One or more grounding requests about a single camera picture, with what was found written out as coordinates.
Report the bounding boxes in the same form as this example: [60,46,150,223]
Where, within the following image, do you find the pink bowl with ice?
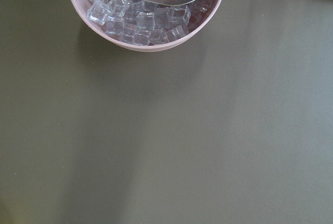
[71,0,222,52]

